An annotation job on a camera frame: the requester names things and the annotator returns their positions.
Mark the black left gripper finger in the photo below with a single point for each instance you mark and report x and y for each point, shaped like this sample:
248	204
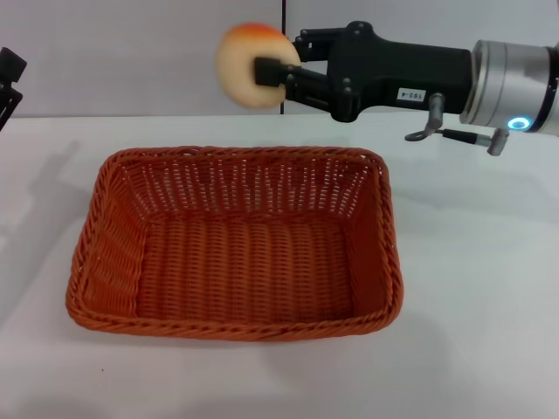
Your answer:
9	65

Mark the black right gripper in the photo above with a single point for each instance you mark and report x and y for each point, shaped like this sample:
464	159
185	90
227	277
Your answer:
393	74

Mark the toy peach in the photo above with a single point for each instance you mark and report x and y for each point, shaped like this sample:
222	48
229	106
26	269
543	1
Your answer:
238	74

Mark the orange woven plastic basket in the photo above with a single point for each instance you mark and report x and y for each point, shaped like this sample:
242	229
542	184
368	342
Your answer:
244	270

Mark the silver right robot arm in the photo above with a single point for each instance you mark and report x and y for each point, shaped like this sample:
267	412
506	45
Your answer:
515	87

